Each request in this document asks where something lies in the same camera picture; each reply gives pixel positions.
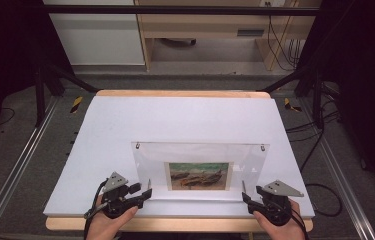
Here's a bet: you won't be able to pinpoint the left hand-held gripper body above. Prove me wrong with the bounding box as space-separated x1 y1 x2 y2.
100 171 137 220

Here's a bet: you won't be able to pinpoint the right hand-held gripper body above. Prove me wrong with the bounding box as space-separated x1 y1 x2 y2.
255 179 305 227

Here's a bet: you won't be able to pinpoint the landscape photo card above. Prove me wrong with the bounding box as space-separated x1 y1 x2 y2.
163 161 235 192

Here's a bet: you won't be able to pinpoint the clear acrylic photo frame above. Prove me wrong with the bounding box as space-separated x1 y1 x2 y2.
131 141 271 203

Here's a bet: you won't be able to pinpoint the person's right hand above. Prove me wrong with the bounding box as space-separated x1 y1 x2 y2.
252 198 307 240

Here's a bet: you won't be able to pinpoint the person's left hand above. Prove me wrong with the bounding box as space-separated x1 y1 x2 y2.
85 194 140 240

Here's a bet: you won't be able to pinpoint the wooden table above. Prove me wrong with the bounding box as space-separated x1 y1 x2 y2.
45 89 314 233

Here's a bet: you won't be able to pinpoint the white table mat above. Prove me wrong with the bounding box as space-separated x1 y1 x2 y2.
42 95 316 220

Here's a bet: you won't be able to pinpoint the yellow clamp right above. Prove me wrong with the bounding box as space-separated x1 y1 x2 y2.
283 97 303 113

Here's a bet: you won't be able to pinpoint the yellow clamp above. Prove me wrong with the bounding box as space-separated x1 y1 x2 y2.
283 97 303 113
70 96 84 115

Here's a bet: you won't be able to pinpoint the yellow clamp left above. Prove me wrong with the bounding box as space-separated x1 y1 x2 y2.
70 96 84 115

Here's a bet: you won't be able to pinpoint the black metal stand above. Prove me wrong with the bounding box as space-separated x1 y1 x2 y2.
260 63 327 130
34 62 100 128

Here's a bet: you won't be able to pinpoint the black curtain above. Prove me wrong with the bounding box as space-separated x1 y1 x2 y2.
0 0 75 149
295 0 375 206

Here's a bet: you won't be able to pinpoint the white cabinet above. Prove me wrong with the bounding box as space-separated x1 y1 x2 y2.
42 0 146 66

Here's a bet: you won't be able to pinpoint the light wooden desk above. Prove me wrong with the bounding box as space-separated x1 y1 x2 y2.
134 0 323 72

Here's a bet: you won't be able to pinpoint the black overhead metal bar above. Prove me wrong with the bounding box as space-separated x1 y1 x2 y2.
41 4 323 17

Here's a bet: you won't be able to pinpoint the left hand-held gripper cable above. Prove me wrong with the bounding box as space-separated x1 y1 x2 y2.
82 179 110 240

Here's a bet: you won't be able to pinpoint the hand-held gripper cable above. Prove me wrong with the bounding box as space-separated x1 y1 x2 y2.
82 179 110 240
286 205 311 240

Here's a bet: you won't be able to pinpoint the right hand-held gripper cable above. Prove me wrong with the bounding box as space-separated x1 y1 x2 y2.
286 205 311 240

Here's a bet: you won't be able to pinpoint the black floor cable bundle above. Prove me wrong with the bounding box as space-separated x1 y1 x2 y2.
285 83 344 218

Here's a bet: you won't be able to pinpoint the aluminium floor rail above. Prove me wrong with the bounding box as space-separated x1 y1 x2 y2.
299 97 375 240
0 96 60 240

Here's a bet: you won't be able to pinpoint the thin black floor cable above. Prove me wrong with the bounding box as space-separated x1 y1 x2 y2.
0 106 16 127

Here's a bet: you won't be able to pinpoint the hanging black desk cables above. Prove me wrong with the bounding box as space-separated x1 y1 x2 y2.
265 1 307 72

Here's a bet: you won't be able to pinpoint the grey desk drawer handle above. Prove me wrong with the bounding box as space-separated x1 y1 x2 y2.
236 28 266 38

